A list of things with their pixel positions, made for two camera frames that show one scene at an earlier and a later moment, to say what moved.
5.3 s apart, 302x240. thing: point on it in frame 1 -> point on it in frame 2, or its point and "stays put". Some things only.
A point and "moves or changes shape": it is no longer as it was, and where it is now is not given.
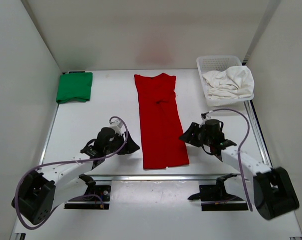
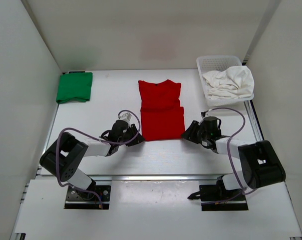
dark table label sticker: [76, 72] stays put
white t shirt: [235, 82] stays put
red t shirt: [163, 141] moves or changes shape
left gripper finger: [130, 145] -> [138, 139]
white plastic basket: [206, 63] stays put
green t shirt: [74, 87] stays put
